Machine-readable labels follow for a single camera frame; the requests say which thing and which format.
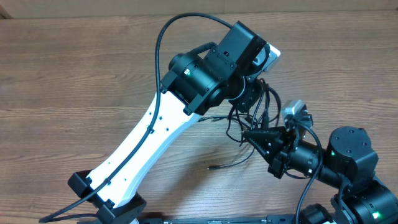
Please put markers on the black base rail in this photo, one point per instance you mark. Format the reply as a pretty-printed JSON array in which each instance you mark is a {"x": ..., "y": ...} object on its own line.
[{"x": 270, "y": 219}]

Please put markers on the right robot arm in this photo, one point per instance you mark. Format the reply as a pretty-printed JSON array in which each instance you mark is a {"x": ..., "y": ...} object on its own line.
[{"x": 347, "y": 163}]

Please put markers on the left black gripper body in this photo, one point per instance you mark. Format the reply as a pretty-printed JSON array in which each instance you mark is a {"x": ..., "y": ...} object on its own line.
[{"x": 250, "y": 93}]

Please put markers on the cardboard back panel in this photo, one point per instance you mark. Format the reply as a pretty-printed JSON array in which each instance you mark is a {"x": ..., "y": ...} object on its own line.
[{"x": 28, "y": 9}]

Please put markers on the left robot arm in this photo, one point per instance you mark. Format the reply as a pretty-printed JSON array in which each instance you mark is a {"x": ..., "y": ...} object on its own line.
[{"x": 195, "y": 82}]

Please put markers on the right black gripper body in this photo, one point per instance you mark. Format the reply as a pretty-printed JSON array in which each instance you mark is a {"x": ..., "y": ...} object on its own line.
[{"x": 278, "y": 167}]

